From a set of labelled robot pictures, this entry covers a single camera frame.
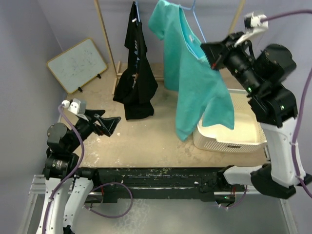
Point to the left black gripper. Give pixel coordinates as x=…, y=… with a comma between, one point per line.
x=107, y=124

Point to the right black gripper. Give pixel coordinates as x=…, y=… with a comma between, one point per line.
x=216, y=51

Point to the teal t shirt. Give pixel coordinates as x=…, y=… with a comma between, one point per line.
x=203, y=96

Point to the light blue wire hanger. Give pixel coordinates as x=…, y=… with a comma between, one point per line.
x=192, y=9

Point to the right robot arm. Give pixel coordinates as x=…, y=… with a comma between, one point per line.
x=275, y=109

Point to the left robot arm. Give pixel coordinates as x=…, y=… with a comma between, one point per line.
x=67, y=185

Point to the black t shirt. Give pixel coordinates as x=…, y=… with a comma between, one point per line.
x=137, y=84

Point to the blue hanger of black shirt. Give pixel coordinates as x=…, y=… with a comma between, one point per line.
x=137, y=12

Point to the wooden clothes rack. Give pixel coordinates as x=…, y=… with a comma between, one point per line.
x=118, y=67

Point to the small whiteboard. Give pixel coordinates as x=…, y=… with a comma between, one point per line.
x=77, y=66

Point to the white laundry basket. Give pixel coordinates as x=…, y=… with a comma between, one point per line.
x=246, y=137

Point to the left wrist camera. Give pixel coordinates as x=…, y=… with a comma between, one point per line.
x=77, y=107

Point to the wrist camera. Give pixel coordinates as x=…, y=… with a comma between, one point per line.
x=254, y=26
x=77, y=107

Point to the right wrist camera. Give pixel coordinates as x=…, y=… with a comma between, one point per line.
x=254, y=26

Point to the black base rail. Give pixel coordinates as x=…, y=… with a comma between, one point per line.
x=200, y=183

